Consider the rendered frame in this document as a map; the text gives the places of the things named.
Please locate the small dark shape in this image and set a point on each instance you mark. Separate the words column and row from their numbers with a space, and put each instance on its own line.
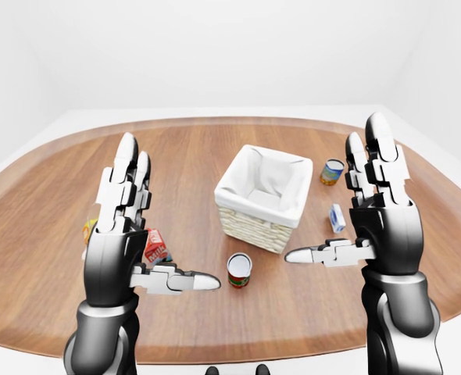
column 262, row 369
column 212, row 370

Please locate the woven basket with white liner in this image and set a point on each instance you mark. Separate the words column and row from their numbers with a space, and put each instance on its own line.
column 265, row 195

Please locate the blue and yellow tin can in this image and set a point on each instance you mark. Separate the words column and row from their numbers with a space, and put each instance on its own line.
column 332, row 172

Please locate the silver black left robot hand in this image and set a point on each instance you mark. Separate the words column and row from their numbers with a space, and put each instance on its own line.
column 109, row 258

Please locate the red and green tin can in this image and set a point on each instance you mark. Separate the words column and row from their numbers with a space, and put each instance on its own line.
column 239, row 271

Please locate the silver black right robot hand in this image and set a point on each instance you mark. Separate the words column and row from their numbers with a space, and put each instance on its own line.
column 390, row 238

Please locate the orange and yellow box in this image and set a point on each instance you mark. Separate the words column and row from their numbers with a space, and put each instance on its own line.
column 89, row 230

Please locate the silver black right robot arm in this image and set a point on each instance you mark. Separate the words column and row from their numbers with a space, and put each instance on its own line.
column 402, row 324

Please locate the blue and white milk carton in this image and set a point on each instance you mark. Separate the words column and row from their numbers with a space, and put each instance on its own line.
column 336, row 218

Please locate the red and white carton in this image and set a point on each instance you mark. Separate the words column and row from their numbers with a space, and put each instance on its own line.
column 156, row 250

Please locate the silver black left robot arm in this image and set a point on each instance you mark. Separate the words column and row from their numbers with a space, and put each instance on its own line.
column 101, row 340

